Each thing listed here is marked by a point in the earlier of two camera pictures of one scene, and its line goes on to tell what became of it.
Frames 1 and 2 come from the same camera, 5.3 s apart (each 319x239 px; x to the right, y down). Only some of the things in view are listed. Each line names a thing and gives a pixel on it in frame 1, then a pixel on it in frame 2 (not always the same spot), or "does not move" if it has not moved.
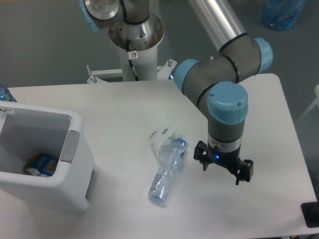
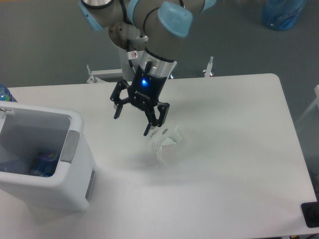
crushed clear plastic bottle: x=161 y=180 → x=43 y=164
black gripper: x=205 y=154 → x=144 y=90
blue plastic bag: x=281 y=14 does not move
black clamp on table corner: x=310 y=212 does not move
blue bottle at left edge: x=5 y=94 does not move
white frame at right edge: x=316 y=89 does not move
